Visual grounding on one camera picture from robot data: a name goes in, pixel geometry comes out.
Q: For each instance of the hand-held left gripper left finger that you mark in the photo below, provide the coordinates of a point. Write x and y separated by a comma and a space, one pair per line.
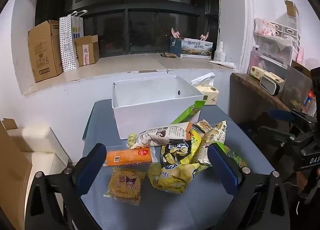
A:
87, 170

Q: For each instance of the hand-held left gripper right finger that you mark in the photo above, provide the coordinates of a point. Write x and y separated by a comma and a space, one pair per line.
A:
223, 170

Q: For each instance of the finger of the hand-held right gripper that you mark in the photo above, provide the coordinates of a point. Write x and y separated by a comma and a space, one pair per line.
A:
280, 114
280, 136

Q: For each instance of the black and yellow snack bag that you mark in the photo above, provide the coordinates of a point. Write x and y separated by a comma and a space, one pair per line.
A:
175, 153

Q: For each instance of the yellow chips bag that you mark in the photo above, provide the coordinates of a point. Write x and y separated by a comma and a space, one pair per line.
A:
170, 178

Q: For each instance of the white snack packet black lettering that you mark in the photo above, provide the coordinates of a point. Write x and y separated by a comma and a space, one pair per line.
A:
160, 134

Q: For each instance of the white cardboard box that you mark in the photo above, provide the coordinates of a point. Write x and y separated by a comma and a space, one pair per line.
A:
152, 117

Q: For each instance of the green cartoon snack packet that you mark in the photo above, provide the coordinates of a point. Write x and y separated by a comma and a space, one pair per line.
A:
232, 154

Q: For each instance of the grey oval clock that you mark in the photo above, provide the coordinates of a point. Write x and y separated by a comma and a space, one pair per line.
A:
269, 86

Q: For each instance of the clear plastic bag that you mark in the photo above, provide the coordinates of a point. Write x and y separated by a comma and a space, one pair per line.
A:
295, 87

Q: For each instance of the brown wooden cabinet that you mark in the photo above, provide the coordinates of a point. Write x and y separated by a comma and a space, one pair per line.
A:
250, 104

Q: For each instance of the white and green snack packet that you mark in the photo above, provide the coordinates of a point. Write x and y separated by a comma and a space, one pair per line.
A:
212, 139

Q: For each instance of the yellow small snack packet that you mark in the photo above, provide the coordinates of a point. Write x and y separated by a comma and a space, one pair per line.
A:
196, 142

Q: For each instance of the brown cartoon cookie packet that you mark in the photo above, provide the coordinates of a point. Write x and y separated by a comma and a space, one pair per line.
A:
125, 185

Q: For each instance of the orange flat snack packet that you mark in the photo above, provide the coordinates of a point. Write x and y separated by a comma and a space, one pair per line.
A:
130, 157

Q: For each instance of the yellow patterned tissue pack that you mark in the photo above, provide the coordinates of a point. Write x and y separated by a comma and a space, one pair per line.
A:
262, 72

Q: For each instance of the small brown snack packet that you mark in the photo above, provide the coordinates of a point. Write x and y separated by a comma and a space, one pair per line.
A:
203, 126

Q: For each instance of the white foam box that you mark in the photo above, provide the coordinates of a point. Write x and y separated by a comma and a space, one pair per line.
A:
37, 144

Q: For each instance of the green long snack packet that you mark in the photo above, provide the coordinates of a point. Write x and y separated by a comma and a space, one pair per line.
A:
190, 113

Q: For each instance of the clear plastic drawer organizer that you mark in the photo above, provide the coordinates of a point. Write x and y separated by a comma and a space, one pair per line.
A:
275, 44

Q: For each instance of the flat brown cardboard sheet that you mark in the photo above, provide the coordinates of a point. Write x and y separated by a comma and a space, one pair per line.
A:
12, 170

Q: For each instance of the white plastic bag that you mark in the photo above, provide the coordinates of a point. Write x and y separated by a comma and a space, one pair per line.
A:
203, 78

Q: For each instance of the white plastic bottle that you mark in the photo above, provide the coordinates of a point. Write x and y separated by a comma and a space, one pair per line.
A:
219, 53

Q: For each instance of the landscape print tissue box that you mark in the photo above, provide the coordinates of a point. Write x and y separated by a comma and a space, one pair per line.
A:
196, 48

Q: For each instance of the pink hair clip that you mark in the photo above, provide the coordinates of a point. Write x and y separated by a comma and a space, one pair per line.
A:
175, 32
204, 36

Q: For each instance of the small brown cardboard box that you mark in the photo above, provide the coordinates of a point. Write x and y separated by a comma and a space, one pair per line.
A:
87, 51

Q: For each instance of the dark blue box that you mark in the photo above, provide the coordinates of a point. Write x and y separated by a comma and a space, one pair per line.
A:
175, 45

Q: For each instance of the polka dot paper bag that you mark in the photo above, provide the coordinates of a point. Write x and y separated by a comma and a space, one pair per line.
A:
68, 44

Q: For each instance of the brown flat object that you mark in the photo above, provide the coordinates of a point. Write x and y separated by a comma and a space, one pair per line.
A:
168, 54

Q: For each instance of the large brown cardboard box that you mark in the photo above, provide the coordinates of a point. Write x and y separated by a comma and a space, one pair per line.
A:
43, 49

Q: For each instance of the dark window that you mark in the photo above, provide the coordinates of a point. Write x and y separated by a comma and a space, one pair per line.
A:
140, 7

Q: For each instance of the cardboard piece on wall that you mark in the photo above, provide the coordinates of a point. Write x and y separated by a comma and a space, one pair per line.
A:
291, 8

